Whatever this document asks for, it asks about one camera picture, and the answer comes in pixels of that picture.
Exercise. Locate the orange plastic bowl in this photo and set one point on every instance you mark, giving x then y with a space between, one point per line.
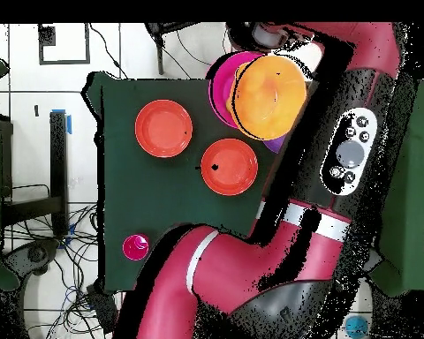
268 99

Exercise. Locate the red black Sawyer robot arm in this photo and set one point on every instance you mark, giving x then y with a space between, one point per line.
240 268

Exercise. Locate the grey tripod leg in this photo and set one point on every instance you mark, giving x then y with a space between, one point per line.
160 56

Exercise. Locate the red plastic cup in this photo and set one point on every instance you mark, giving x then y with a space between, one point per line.
132 249

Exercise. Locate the blue tape strip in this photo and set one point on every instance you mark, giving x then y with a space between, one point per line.
69 124

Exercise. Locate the pink plastic bowl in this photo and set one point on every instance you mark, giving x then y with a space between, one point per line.
221 84

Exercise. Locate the black metal stand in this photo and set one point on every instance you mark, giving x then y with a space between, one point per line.
58 159

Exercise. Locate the purple plastic bowl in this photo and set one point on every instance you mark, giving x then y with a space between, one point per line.
275 144

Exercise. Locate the blue round object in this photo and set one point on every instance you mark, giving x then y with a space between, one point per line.
356 326

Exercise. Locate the black square floor frame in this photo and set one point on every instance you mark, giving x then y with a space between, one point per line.
63 62

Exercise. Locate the red plastic bowl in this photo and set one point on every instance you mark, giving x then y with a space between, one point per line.
229 176
162 129

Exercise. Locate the black power strip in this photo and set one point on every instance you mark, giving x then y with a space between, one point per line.
102 307

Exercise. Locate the dark green tablecloth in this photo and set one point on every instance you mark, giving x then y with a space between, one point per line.
145 204

